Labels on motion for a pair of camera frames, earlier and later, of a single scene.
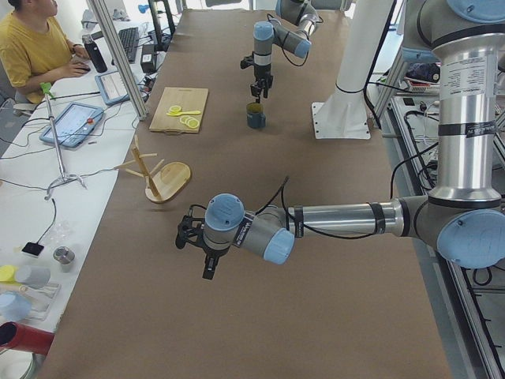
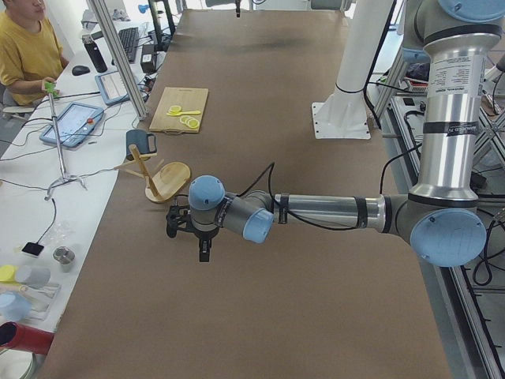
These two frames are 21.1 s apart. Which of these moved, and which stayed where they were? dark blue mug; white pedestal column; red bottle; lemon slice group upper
Moved: dark blue mug
Stayed: lemon slice group upper; red bottle; white pedestal column
